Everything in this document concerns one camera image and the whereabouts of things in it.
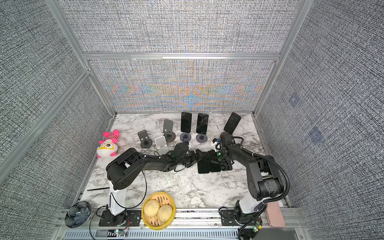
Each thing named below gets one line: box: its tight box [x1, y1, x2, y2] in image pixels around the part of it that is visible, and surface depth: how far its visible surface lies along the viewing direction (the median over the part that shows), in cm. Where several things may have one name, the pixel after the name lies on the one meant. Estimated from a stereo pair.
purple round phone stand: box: [180, 133, 192, 143], surface depth 108 cm
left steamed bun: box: [143, 199, 160, 218], surface depth 72 cm
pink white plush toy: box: [96, 129, 120, 158], surface depth 94 cm
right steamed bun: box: [157, 204, 174, 223], surface depth 71 cm
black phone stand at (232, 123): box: [224, 112, 242, 135], surface depth 98 cm
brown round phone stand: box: [162, 119, 176, 143], surface depth 102 cm
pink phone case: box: [265, 201, 286, 228], surface depth 75 cm
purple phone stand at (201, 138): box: [196, 133, 208, 143], surface depth 106 cm
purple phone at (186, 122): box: [180, 111, 192, 133], surface depth 102 cm
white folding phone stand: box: [155, 135, 170, 156], surface depth 97 cm
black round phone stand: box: [137, 129, 153, 149], surface depth 100 cm
